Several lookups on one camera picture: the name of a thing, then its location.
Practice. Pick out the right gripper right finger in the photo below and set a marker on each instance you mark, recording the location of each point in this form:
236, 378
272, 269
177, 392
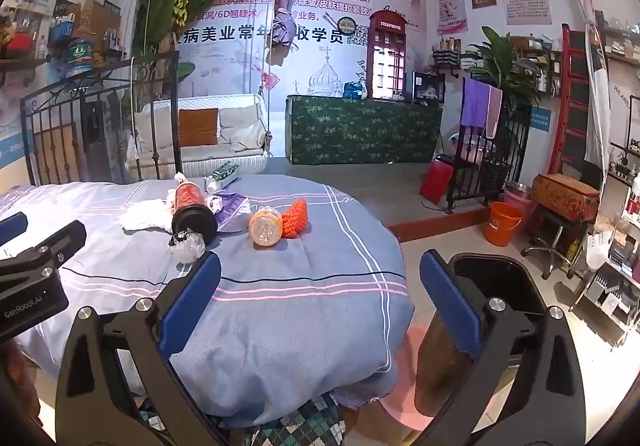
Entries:
524, 385

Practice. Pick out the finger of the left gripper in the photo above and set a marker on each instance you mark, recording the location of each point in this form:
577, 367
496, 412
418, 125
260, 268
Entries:
57, 249
12, 226

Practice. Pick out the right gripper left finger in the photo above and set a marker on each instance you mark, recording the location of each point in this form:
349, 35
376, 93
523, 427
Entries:
94, 404

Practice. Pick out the white tissue paper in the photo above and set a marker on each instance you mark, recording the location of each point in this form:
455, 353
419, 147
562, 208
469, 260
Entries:
147, 215

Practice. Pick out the clear plastic packaging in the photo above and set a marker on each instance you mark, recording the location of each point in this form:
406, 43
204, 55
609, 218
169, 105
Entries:
187, 246

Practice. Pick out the red can black lid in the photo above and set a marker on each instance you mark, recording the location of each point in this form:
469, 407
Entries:
191, 213

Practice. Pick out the purple snack bag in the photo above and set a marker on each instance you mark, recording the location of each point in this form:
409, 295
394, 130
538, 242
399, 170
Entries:
232, 211

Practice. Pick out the orange juice plastic bottle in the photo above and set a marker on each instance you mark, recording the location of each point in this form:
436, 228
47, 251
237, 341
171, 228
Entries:
266, 227

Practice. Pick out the orange foam fruit net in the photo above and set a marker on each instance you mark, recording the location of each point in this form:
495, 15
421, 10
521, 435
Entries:
295, 219

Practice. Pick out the dark brown trash bin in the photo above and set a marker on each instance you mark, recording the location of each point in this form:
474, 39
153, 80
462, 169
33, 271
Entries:
460, 290

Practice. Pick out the white rolling cart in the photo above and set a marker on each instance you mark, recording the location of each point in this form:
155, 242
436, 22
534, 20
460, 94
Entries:
608, 268

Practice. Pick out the pink plastic stool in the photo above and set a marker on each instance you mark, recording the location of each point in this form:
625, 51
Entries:
399, 404

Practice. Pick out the black iron fence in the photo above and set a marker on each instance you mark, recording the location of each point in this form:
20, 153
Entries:
117, 123

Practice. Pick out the swivel stool chrome base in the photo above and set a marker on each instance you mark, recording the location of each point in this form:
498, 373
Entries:
563, 226

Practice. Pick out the green white carton box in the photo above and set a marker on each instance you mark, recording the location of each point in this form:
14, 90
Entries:
221, 177

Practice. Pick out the orange plastic bucket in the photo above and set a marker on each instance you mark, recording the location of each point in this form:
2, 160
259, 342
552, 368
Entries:
503, 221

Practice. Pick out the orange brown cushion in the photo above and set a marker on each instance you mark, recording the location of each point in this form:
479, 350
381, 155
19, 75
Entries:
198, 127

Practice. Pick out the pink plastic basin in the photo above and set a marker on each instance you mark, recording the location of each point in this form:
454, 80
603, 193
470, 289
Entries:
520, 196

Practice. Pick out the orange patterned suitcase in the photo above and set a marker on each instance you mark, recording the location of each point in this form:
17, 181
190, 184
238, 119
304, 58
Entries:
567, 197

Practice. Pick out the checkered green floor mat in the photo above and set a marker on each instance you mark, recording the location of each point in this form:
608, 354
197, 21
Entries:
320, 421

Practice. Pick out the white swing sofa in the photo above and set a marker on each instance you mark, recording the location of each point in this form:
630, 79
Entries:
242, 136

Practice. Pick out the black metal rack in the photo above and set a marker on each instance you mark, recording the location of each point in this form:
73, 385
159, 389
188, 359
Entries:
481, 166

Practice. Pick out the red bag on floor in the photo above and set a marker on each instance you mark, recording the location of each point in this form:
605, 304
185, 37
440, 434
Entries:
435, 183

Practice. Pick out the red ladder shelf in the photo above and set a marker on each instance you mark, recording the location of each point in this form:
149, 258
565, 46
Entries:
569, 145

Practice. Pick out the white hanging garment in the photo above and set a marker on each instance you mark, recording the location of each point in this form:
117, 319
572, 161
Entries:
599, 109

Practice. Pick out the pink towel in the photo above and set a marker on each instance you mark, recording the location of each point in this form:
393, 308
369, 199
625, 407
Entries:
493, 112

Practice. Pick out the purple towel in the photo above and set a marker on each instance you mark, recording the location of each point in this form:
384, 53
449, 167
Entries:
475, 103

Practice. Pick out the potted green plant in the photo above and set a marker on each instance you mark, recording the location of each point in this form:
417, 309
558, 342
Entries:
495, 62

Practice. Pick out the red telephone booth cabinet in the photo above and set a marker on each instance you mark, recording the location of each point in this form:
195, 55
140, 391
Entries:
386, 55

